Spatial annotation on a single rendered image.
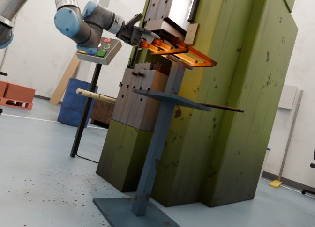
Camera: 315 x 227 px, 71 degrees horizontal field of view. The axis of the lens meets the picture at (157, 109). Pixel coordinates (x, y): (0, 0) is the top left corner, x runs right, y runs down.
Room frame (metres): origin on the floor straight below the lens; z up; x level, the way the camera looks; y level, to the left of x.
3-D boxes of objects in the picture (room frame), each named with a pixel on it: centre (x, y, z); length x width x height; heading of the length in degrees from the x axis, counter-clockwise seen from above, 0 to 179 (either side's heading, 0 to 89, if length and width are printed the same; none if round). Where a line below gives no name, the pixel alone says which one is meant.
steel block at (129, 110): (1.92, 0.02, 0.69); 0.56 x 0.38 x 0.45; 135
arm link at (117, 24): (1.04, 0.30, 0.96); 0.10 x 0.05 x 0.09; 36
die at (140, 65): (1.96, 0.07, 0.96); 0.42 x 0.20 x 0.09; 135
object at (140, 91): (1.30, -0.05, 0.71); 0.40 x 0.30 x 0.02; 37
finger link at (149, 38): (1.09, 0.13, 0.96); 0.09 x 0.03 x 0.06; 90
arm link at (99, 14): (0.99, 0.37, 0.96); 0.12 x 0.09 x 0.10; 126
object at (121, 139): (1.92, 0.02, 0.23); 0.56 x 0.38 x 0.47; 135
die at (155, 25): (1.96, 0.07, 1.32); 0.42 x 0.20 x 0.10; 135
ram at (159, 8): (1.93, 0.04, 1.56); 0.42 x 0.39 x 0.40; 135
